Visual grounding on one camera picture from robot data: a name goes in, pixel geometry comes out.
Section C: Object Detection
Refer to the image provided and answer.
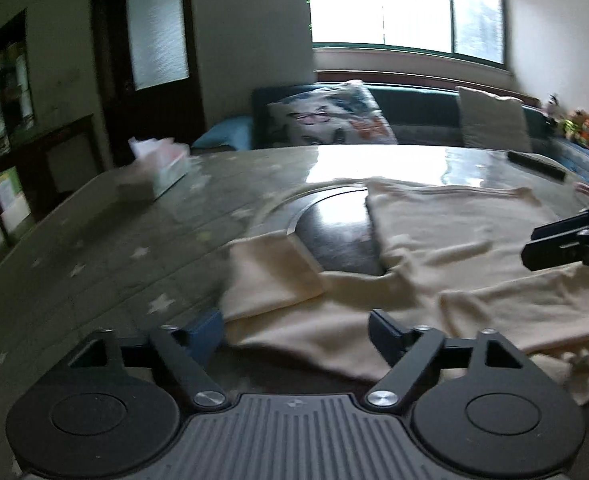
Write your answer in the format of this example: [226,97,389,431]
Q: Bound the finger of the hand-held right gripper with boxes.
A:
[521,234,589,278]
[531,196,589,244]

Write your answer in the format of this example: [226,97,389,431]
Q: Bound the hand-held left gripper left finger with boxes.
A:
[68,309,228,409]

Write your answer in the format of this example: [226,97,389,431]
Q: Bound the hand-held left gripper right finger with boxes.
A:
[366,309,528,409]

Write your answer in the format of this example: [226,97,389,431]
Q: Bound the cream shirt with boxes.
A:
[219,177,589,407]

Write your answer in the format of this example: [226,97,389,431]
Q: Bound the black remote control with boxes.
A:
[506,150,567,184]

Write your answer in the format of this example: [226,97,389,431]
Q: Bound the plush toys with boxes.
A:
[541,94,589,149]

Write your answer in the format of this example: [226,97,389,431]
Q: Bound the black round table inset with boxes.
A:
[285,186,395,278]

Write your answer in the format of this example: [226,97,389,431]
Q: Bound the cream pillow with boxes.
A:
[455,85,533,153]

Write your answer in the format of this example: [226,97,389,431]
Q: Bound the tissue box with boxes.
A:
[116,136,191,204]

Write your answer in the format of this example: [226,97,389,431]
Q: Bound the teal sofa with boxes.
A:
[250,81,589,167]

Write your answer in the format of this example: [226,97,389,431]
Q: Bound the blue cushion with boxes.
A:
[191,115,254,151]

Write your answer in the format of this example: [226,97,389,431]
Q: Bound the butterfly print pillow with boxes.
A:
[266,79,399,148]

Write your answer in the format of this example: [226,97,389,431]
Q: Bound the window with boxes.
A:
[304,0,507,66]

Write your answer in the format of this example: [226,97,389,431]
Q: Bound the dark door with frosted glass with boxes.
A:
[89,0,207,167]

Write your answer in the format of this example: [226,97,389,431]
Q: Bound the dark wooden cabinet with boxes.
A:
[0,9,101,246]

